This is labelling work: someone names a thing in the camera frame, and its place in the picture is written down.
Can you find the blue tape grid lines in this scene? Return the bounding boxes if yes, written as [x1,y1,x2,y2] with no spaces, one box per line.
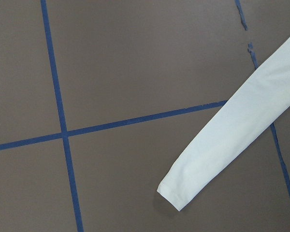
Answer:
[0,0,290,232]

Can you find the cream white long-sleeve shirt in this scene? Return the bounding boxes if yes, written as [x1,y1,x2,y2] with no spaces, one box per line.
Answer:
[157,37,290,210]

